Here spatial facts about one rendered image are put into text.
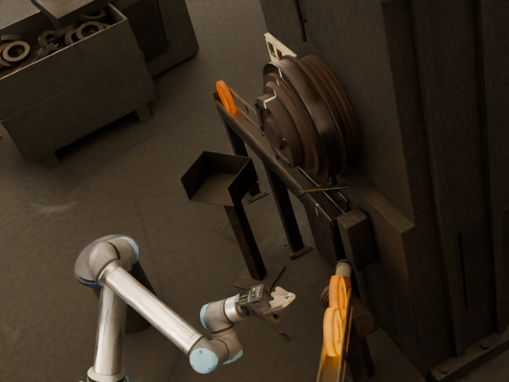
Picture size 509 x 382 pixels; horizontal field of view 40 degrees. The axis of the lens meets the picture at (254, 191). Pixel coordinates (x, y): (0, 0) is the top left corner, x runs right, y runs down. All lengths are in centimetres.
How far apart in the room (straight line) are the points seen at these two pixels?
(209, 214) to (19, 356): 126
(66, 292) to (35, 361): 45
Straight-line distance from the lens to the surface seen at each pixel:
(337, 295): 234
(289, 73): 236
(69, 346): 370
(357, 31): 207
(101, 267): 261
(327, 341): 224
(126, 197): 439
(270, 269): 355
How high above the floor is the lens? 253
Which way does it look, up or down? 39 degrees down
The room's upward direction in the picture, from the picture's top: 19 degrees counter-clockwise
